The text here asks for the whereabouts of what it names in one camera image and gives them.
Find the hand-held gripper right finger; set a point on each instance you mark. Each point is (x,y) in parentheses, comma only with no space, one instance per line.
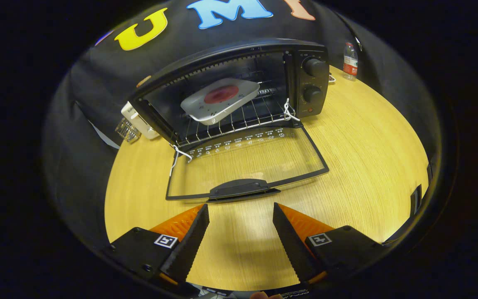
(295,249)

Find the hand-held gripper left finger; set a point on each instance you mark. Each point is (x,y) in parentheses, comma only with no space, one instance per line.
(189,249)

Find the white square plate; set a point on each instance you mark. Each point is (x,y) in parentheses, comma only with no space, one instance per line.
(206,110)

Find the pink ham slice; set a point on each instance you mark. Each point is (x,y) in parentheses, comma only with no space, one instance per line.
(221,94)

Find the black toaster oven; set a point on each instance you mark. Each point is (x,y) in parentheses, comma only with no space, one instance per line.
(320,79)

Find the white pop-up toaster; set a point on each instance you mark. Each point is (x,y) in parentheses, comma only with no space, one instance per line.
(139,122)

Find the black chair back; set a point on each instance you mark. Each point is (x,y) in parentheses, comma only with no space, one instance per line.
(416,201)
(430,172)

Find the brown toast slice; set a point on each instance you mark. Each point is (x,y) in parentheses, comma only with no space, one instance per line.
(143,81)

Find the white divided bean dish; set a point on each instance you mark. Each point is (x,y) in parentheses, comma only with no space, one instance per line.
(332,79)

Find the clear water bottle red label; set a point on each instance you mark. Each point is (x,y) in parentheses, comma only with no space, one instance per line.
(350,64)

